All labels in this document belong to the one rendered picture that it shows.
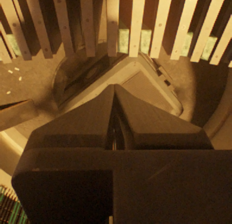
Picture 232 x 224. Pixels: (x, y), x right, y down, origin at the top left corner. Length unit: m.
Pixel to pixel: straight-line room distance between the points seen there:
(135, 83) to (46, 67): 0.63
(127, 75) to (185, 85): 0.58
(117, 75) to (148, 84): 0.18
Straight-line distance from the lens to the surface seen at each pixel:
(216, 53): 0.25
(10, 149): 1.83
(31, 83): 1.56
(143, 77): 1.12
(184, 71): 1.51
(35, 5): 0.22
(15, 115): 1.67
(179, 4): 0.23
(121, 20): 0.25
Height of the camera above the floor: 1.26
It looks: 53 degrees down
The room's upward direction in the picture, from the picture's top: 178 degrees clockwise
